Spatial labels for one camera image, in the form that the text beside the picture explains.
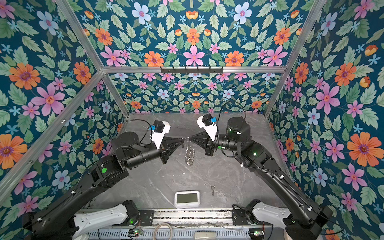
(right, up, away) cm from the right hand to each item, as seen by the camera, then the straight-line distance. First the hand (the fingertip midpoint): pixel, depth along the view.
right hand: (192, 135), depth 57 cm
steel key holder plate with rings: (-1, -7, 0) cm, 8 cm away
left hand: (-3, -1, -5) cm, 6 cm away
